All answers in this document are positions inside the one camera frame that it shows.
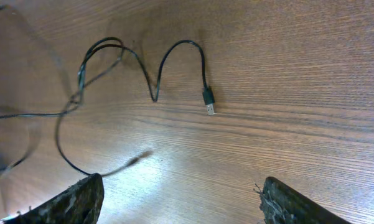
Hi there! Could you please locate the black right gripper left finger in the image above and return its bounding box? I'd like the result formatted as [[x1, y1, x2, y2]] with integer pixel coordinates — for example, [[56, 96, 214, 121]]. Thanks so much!
[[1, 173, 105, 224]]

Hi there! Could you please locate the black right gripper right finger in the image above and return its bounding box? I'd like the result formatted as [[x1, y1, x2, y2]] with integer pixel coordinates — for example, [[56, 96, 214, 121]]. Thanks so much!
[[254, 177, 350, 224]]

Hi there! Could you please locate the black USB cable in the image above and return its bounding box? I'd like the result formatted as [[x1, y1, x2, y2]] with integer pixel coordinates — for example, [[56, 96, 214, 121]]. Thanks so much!
[[0, 36, 216, 178], [0, 4, 43, 177]]

